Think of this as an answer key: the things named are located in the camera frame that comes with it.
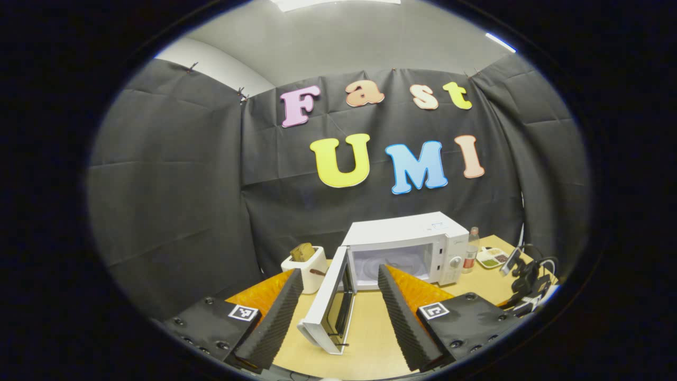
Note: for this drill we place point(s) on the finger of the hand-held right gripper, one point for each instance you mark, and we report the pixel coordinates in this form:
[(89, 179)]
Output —
[(511, 260)]

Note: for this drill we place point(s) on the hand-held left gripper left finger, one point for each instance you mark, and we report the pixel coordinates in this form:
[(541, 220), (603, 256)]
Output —
[(275, 323)]

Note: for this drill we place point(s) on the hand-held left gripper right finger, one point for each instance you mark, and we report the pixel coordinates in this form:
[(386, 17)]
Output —
[(404, 323)]

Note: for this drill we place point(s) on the white microwave oven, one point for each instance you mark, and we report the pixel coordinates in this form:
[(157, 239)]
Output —
[(407, 233)]

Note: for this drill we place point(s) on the white divided grain dish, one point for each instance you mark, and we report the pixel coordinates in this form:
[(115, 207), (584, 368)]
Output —
[(492, 258)]

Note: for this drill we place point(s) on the clear glass bottle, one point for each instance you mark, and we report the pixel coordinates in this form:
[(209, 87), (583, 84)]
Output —
[(470, 254)]

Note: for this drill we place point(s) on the white toaster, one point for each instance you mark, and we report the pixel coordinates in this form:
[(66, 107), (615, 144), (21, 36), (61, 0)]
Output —
[(312, 275)]

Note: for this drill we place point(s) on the brown bread slice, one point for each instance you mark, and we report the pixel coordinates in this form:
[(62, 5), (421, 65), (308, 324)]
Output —
[(302, 252)]

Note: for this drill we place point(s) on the black backdrop cloth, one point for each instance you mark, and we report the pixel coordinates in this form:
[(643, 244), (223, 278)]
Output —
[(169, 201)]

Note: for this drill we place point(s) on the small ceiling light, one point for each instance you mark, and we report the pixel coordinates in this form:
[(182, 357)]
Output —
[(500, 42)]

